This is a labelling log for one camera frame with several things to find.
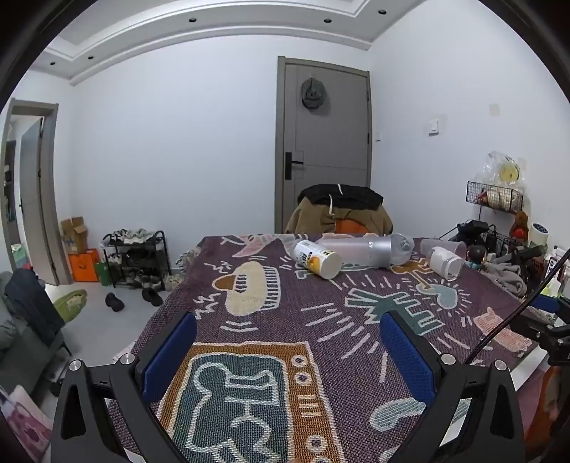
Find green plush slipper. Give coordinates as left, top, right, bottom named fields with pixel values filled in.
left=52, top=289, right=88, bottom=326

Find open cardboard box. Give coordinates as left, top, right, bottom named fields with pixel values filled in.
left=60, top=216, right=89, bottom=255

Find grey sofa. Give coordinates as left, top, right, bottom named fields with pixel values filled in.
left=0, top=271, right=72, bottom=392

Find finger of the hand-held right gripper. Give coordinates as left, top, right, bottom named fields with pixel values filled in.
left=531, top=295, right=570, bottom=318
left=510, top=312, right=570, bottom=368

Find clear plastic cup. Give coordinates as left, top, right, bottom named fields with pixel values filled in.
left=419, top=238, right=467, bottom=261

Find clear plastic bag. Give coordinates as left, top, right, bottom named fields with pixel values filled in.
left=474, top=150, right=526, bottom=188

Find white cup with yellow print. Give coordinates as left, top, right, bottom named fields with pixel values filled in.
left=291, top=239, right=343, bottom=280

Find black door handle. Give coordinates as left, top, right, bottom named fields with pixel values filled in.
left=285, top=152, right=306, bottom=180

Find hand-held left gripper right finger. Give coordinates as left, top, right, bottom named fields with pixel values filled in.
left=379, top=309, right=526, bottom=463

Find grey cloth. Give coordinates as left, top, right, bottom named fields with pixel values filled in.
left=481, top=260, right=528, bottom=298

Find plain white cup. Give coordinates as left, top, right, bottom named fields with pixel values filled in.
left=428, top=246, right=465, bottom=281

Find pink printed picture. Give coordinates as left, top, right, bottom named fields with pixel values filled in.
left=0, top=385, right=54, bottom=461

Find orange chair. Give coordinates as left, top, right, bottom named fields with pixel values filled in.
left=335, top=218, right=368, bottom=234

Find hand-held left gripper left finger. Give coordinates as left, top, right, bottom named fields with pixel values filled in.
left=51, top=310, right=199, bottom=463

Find black garment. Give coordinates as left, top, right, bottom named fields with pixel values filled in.
left=297, top=183, right=384, bottom=210

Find brown jacket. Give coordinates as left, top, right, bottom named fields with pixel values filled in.
left=285, top=196, right=393, bottom=235

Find grey cap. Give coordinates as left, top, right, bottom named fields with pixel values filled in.
left=301, top=77, right=329, bottom=110

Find orange box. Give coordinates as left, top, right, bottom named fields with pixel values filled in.
left=68, top=248, right=101, bottom=282

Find printed woven blanket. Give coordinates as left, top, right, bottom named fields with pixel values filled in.
left=104, top=231, right=542, bottom=463

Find black cable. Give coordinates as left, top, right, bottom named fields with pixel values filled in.
left=467, top=247, right=570, bottom=363

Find black shoe rack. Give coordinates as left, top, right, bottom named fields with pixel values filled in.
left=102, top=230, right=172, bottom=289

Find dark jacket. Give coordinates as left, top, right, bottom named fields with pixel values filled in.
left=4, top=267, right=67, bottom=352

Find open grey door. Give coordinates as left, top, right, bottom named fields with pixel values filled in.
left=18, top=116, right=61, bottom=286

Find black wire basket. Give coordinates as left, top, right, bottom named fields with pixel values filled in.
left=466, top=180, right=524, bottom=213

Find clear plastic bottle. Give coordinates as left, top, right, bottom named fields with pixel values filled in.
left=314, top=232, right=415, bottom=269

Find black wire rack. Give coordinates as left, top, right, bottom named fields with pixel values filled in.
left=439, top=220, right=511, bottom=256

